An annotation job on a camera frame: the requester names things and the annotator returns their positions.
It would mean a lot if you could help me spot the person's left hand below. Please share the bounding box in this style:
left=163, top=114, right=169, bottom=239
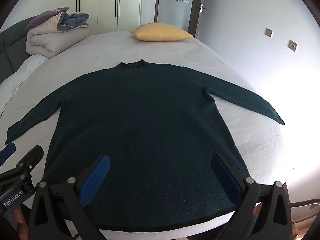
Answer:
left=13, top=207, right=27, bottom=231

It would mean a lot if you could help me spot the dark-framed door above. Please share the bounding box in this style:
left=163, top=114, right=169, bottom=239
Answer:
left=189, top=0, right=207, bottom=39

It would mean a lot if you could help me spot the white quilt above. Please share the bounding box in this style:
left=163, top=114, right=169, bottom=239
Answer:
left=0, top=54, right=48, bottom=118

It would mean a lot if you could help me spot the dark grey bed headboard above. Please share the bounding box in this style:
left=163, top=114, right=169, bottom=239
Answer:
left=0, top=15, right=40, bottom=85

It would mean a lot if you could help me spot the purple pillow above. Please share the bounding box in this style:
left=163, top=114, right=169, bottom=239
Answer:
left=25, top=7, right=70, bottom=30

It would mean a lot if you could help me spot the blue-grey crumpled cloth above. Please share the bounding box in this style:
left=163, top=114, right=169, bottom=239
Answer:
left=58, top=12, right=90, bottom=32

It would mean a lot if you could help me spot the dark green sweater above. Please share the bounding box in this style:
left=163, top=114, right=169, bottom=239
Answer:
left=5, top=59, right=285, bottom=233

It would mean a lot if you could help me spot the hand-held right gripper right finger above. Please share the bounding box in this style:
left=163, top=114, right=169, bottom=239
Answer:
left=211, top=153, right=293, bottom=240

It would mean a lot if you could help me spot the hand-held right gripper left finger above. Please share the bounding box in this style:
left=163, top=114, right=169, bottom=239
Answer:
left=29, top=154, right=112, bottom=240

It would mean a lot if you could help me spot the cream wardrobe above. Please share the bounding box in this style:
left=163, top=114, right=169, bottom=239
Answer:
left=59, top=0, right=158, bottom=34

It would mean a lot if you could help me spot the bed with white sheet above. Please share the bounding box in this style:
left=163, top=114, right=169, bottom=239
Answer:
left=0, top=30, right=288, bottom=240

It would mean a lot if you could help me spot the folded beige duvet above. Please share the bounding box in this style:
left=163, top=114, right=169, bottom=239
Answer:
left=26, top=11, right=90, bottom=58

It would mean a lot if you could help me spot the yellow pillow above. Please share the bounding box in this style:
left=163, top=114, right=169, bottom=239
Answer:
left=129, top=22, right=193, bottom=42

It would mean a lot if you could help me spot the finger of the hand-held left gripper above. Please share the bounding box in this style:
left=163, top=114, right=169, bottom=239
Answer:
left=0, top=145, right=44, bottom=193
left=0, top=142, right=16, bottom=167

